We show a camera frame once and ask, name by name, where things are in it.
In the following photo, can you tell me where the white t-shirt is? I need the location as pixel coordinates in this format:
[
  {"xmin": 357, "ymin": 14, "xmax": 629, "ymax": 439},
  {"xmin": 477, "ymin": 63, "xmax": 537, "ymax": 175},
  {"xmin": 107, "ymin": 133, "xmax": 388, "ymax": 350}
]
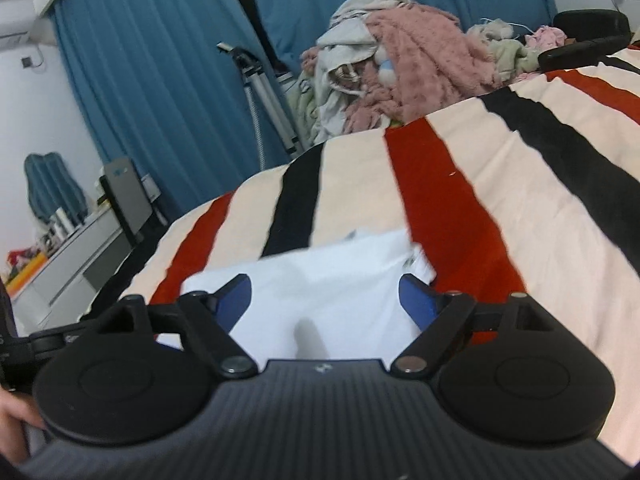
[{"xmin": 155, "ymin": 228, "xmax": 437, "ymax": 361}]

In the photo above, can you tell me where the group of toiletry bottles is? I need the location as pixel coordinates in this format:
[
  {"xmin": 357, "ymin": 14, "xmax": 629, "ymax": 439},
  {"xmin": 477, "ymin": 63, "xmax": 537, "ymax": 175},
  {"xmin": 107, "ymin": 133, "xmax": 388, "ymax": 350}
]
[{"xmin": 35, "ymin": 205, "xmax": 101, "ymax": 251}]

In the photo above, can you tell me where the white desk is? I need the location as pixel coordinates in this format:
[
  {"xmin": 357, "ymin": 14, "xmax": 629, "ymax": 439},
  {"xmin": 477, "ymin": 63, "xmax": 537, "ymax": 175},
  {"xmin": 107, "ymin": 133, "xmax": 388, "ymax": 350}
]
[{"xmin": 7, "ymin": 207, "xmax": 136, "ymax": 331}]

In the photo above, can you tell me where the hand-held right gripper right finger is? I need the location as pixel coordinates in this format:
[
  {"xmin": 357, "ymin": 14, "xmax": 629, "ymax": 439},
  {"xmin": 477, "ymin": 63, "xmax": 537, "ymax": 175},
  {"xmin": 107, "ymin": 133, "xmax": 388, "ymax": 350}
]
[{"xmin": 390, "ymin": 274, "xmax": 543, "ymax": 376}]

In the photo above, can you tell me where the blue cloth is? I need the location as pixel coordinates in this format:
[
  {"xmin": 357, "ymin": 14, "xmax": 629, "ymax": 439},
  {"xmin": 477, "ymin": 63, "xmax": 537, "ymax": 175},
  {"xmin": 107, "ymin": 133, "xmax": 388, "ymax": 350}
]
[{"xmin": 24, "ymin": 152, "xmax": 88, "ymax": 226}]

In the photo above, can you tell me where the white air conditioner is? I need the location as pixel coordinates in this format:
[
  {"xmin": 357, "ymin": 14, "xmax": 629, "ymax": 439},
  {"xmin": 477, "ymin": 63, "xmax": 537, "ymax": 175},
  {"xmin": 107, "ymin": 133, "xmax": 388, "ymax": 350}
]
[{"xmin": 0, "ymin": 30, "xmax": 33, "ymax": 53}]

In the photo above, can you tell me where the white blue plush toy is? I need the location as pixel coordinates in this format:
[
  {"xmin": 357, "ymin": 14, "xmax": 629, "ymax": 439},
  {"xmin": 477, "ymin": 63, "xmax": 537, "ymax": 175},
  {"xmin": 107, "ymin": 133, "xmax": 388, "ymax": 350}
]
[{"xmin": 375, "ymin": 47, "xmax": 398, "ymax": 86}]

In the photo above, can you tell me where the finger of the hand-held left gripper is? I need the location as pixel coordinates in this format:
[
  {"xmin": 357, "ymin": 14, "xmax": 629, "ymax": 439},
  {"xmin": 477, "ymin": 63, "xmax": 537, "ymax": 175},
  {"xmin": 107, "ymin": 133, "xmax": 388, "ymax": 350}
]
[{"xmin": 27, "ymin": 321, "xmax": 108, "ymax": 356}]

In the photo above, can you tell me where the light green cloth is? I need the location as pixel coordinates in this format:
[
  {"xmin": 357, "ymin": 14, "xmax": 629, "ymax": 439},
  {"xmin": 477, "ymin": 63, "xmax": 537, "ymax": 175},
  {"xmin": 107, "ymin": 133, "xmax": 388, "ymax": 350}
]
[{"xmin": 467, "ymin": 19, "xmax": 543, "ymax": 78}]

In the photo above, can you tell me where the striped blanket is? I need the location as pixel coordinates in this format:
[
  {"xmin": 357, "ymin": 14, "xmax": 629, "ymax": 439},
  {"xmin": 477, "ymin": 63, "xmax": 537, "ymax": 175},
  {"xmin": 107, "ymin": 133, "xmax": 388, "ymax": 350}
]
[{"xmin": 82, "ymin": 45, "xmax": 640, "ymax": 466}]

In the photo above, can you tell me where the pink fuzzy blanket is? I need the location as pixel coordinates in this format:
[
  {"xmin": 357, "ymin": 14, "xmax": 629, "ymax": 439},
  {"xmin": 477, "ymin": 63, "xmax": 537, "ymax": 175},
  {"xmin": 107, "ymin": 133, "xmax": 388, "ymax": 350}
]
[{"xmin": 300, "ymin": 4, "xmax": 503, "ymax": 133}]

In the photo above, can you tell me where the garment steamer stand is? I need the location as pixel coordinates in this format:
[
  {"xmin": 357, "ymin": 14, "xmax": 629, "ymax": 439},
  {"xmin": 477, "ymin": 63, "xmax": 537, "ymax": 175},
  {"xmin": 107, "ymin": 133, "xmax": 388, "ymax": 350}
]
[{"xmin": 216, "ymin": 42, "xmax": 306, "ymax": 171}]

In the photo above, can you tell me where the person's left hand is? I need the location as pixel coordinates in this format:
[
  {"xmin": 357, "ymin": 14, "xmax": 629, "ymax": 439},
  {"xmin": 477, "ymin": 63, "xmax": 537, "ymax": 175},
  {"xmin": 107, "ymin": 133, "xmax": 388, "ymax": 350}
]
[{"xmin": 0, "ymin": 391, "xmax": 47, "ymax": 431}]

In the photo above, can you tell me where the colourful packets pile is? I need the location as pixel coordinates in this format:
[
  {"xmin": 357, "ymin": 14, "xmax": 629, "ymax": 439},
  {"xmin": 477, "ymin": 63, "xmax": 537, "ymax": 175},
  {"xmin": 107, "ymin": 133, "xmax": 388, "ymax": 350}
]
[{"xmin": 5, "ymin": 247, "xmax": 48, "ymax": 286}]

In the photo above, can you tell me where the beige cloth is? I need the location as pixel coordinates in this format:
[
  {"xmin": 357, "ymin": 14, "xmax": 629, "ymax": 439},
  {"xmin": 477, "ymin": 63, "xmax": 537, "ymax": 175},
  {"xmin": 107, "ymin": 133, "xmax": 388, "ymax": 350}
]
[{"xmin": 330, "ymin": 0, "xmax": 413, "ymax": 26}]

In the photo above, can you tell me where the black armchair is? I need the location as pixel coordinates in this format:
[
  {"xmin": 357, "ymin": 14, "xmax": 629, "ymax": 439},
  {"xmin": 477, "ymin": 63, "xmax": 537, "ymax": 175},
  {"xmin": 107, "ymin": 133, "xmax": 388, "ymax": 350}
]
[{"xmin": 537, "ymin": 8, "xmax": 632, "ymax": 73}]

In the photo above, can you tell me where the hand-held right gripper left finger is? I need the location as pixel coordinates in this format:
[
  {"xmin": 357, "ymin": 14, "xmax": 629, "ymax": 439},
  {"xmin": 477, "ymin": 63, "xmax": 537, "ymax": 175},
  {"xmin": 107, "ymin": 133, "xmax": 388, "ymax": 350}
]
[{"xmin": 97, "ymin": 274, "xmax": 259, "ymax": 378}]

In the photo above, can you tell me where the black chair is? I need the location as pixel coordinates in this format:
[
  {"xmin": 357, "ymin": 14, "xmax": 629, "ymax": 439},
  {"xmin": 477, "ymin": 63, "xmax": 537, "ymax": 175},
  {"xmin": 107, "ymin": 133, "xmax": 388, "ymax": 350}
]
[{"xmin": 98, "ymin": 156, "xmax": 168, "ymax": 248}]

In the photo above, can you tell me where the green patterned blanket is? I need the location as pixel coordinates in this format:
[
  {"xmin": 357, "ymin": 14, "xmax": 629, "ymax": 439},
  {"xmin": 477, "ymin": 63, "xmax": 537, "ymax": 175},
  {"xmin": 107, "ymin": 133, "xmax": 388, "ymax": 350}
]
[{"xmin": 290, "ymin": 77, "xmax": 326, "ymax": 148}]

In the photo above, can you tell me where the grey garment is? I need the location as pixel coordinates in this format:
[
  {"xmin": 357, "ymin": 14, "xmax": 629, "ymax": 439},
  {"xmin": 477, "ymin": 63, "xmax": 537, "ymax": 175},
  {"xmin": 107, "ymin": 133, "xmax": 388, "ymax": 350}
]
[{"xmin": 315, "ymin": 20, "xmax": 381, "ymax": 141}]

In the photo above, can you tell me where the small pink garment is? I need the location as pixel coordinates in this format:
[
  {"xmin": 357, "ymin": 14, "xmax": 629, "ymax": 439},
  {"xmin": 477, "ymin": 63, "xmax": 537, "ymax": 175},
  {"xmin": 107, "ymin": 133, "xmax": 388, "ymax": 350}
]
[{"xmin": 525, "ymin": 26, "xmax": 568, "ymax": 51}]

